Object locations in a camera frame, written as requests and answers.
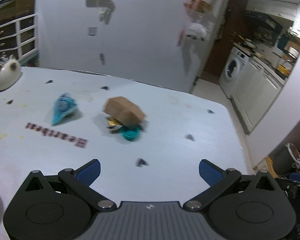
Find gold foil wrapper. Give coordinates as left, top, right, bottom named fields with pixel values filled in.
left=107, top=116, right=123, bottom=133

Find white washing machine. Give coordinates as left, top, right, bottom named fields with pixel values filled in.
left=219, top=47, right=249, bottom=99

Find white cat figurine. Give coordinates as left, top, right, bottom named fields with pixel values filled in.
left=0, top=55, right=22, bottom=92

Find torn brown cardboard piece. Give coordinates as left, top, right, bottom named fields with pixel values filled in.
left=103, top=96, right=146, bottom=127

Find glass fish tank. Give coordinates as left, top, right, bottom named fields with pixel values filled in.
left=0, top=0, right=35, bottom=25

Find dark grey bucket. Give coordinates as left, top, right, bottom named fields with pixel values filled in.
left=273, top=143, right=300, bottom=176

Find pink hanging tag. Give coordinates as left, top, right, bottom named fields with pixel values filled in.
left=177, top=28, right=185, bottom=47

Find white drawer cabinet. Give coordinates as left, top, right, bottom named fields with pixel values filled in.
left=0, top=14, right=38, bottom=63

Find blue face mask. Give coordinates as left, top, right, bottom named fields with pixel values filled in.
left=51, top=93, right=81, bottom=126

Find white kitchen cabinets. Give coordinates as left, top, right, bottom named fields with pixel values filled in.
left=232, top=56, right=285, bottom=134

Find black range hood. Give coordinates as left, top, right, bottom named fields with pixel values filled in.
left=244, top=10, right=283, bottom=34

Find white plush sheep toy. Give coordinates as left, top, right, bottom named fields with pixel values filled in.
left=186, top=23, right=208, bottom=41

